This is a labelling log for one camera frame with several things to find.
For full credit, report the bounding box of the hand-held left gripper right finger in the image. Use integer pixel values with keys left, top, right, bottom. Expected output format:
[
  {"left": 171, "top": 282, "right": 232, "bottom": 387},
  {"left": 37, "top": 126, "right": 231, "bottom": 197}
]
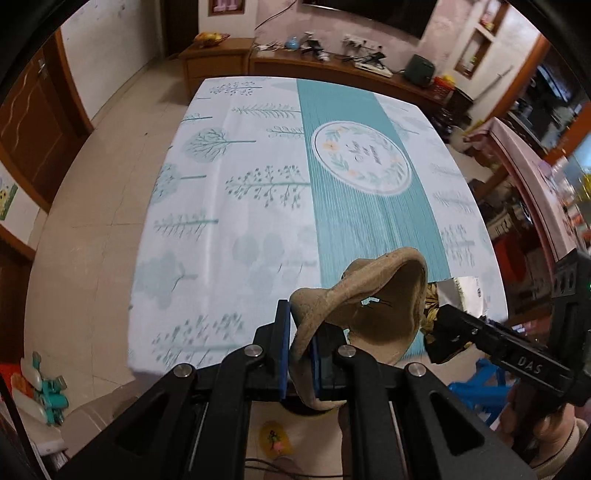
[{"left": 310, "top": 323, "right": 539, "bottom": 480}]

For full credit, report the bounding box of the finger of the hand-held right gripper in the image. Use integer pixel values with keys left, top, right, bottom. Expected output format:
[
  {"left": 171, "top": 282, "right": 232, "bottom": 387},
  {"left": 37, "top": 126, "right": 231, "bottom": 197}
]
[
  {"left": 438, "top": 305, "right": 488, "bottom": 334},
  {"left": 427, "top": 329, "right": 483, "bottom": 366}
]

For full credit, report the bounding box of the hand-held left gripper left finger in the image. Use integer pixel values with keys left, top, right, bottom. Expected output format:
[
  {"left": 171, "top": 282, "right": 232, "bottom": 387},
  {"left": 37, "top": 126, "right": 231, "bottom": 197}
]
[{"left": 55, "top": 299, "right": 294, "bottom": 480}]

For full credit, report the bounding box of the brown paper bag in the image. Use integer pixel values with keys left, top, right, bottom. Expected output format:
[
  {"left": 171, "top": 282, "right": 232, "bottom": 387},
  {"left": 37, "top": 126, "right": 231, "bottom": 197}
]
[{"left": 290, "top": 247, "right": 430, "bottom": 411}]

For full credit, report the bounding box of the person's right hand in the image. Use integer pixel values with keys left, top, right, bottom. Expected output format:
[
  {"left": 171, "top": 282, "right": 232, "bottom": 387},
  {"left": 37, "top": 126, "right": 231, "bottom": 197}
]
[{"left": 503, "top": 383, "right": 583, "bottom": 468}]

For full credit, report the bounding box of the blue plastic stool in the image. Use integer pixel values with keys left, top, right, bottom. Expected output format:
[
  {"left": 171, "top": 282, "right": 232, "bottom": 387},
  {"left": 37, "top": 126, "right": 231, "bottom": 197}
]
[{"left": 448, "top": 357, "right": 514, "bottom": 431}]

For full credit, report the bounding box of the table with pink cloth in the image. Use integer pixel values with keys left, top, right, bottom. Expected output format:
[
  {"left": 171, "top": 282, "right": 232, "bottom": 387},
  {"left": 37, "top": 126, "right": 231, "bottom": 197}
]
[{"left": 471, "top": 117, "right": 591, "bottom": 259}]

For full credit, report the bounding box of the white plastic bucket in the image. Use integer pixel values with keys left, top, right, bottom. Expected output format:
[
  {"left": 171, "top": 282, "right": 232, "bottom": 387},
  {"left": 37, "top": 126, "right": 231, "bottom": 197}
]
[{"left": 452, "top": 124, "right": 476, "bottom": 153}]

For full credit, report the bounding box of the table with patterned tablecloth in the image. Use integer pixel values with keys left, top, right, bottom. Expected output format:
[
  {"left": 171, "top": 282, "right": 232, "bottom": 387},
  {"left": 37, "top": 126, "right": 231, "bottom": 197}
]
[{"left": 127, "top": 76, "right": 509, "bottom": 376}]

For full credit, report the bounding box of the red plastic basket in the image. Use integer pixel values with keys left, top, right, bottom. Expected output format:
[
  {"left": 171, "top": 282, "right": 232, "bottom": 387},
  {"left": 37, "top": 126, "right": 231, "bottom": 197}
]
[{"left": 431, "top": 76, "right": 458, "bottom": 105}]

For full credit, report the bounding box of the teal white plastic toy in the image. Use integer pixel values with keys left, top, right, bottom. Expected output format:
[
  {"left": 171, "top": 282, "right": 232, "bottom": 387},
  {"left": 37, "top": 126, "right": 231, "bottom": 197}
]
[{"left": 11, "top": 353, "right": 71, "bottom": 428}]

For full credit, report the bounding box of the dark green radio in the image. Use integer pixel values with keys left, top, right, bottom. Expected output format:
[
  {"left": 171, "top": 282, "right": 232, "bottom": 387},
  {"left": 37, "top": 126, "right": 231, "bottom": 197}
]
[{"left": 403, "top": 54, "right": 436, "bottom": 89}]

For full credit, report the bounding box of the white set-top box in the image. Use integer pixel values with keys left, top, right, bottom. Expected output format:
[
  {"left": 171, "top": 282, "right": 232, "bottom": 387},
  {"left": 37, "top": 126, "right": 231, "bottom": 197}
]
[{"left": 355, "top": 60, "right": 393, "bottom": 77}]

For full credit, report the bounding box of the wooden door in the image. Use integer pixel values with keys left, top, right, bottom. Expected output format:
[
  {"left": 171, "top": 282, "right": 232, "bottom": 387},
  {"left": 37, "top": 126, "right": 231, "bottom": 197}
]
[
  {"left": 0, "top": 34, "right": 94, "bottom": 214},
  {"left": 0, "top": 226, "right": 38, "bottom": 361}
]

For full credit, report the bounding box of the wooden television cabinet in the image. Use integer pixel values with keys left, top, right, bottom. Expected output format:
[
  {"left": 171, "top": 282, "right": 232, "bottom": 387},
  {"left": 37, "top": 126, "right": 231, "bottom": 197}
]
[{"left": 178, "top": 37, "right": 462, "bottom": 117}]

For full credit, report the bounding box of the white power strip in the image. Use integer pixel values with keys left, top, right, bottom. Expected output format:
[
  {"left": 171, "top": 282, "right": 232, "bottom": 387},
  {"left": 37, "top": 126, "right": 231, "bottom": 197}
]
[{"left": 342, "top": 34, "right": 384, "bottom": 52}]

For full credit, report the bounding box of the black toy device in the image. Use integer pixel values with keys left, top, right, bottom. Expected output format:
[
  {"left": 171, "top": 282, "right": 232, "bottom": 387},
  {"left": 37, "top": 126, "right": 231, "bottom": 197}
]
[{"left": 302, "top": 32, "right": 331, "bottom": 61}]

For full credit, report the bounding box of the yellow fruit bowl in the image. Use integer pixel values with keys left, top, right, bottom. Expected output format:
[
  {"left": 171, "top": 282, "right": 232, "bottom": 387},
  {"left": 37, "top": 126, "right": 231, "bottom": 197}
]
[{"left": 194, "top": 31, "right": 230, "bottom": 49}]

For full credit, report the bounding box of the giraffe wall sticker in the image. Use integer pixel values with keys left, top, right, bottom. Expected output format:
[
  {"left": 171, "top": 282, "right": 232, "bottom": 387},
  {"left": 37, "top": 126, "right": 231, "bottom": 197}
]
[{"left": 0, "top": 173, "right": 20, "bottom": 220}]

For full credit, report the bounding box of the black wall television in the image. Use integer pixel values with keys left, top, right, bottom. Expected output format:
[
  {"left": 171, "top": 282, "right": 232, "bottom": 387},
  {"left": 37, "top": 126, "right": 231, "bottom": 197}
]
[{"left": 300, "top": 0, "right": 437, "bottom": 40}]

